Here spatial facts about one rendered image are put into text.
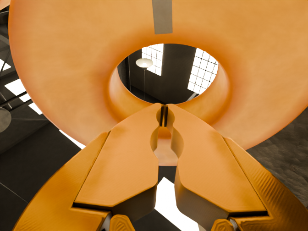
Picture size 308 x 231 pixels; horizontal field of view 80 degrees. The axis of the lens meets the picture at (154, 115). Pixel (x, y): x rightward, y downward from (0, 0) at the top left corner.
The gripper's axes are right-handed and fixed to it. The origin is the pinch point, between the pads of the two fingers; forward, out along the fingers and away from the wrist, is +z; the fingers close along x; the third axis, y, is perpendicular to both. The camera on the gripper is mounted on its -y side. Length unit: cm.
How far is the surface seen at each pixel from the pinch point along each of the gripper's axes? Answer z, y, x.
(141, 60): 661, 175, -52
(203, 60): 704, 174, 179
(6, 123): 180, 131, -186
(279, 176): 21.5, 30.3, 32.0
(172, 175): 484, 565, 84
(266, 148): 23.2, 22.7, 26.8
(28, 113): 751, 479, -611
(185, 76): 767, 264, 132
